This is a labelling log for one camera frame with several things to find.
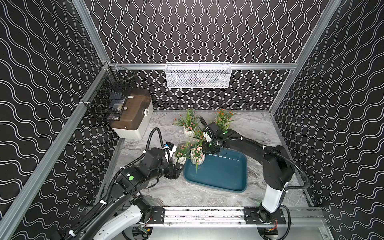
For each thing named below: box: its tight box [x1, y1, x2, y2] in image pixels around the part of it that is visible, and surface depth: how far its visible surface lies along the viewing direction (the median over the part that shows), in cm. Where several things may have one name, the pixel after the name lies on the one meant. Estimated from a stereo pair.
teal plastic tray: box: [183, 148, 248, 193], surface depth 92 cm
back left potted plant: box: [172, 108, 199, 138], surface depth 102 cm
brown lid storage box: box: [110, 88, 154, 140], surface depth 101 cm
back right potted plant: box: [213, 108, 237, 132], surface depth 97 cm
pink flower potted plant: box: [176, 142, 190, 165], surface depth 87 cm
